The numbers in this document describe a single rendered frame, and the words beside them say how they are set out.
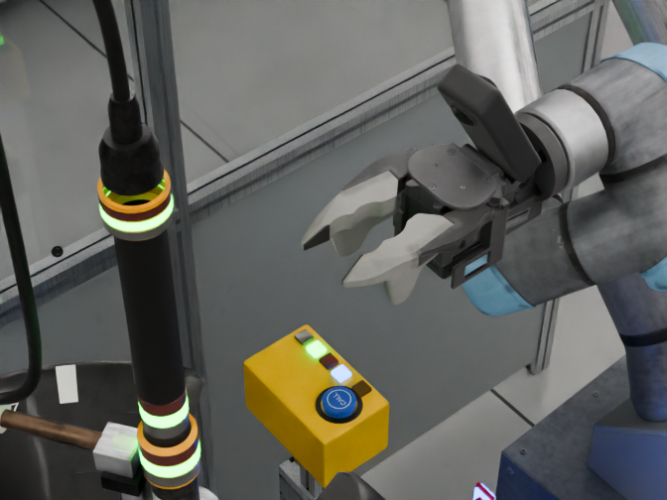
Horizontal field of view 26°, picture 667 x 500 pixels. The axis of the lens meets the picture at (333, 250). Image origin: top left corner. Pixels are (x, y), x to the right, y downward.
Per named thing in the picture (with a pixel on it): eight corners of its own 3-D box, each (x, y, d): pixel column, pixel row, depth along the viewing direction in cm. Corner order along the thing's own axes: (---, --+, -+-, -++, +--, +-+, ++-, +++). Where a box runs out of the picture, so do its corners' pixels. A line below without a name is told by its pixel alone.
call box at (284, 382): (244, 414, 181) (240, 359, 173) (308, 375, 185) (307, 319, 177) (325, 497, 172) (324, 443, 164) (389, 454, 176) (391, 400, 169)
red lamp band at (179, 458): (129, 458, 103) (127, 448, 102) (151, 412, 106) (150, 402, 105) (187, 472, 102) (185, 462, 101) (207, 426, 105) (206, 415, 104)
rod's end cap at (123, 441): (109, 463, 106) (106, 447, 105) (120, 442, 108) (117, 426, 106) (135, 470, 106) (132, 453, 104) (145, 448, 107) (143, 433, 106)
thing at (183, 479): (132, 480, 105) (131, 470, 104) (154, 434, 108) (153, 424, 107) (189, 494, 104) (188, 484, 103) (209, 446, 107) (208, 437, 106)
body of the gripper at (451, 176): (449, 296, 110) (561, 226, 115) (456, 215, 104) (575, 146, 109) (384, 240, 114) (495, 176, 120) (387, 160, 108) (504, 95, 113)
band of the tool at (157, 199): (91, 236, 87) (85, 201, 85) (119, 188, 90) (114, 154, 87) (159, 250, 86) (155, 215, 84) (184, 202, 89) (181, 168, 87)
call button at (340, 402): (315, 405, 169) (315, 396, 168) (341, 388, 171) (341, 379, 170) (335, 427, 167) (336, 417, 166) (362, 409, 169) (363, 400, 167)
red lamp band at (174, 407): (131, 410, 99) (129, 399, 98) (149, 374, 102) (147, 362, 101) (177, 421, 99) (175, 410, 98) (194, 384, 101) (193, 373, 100)
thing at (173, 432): (134, 433, 101) (133, 423, 100) (152, 397, 103) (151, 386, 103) (180, 443, 101) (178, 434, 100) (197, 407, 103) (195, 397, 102)
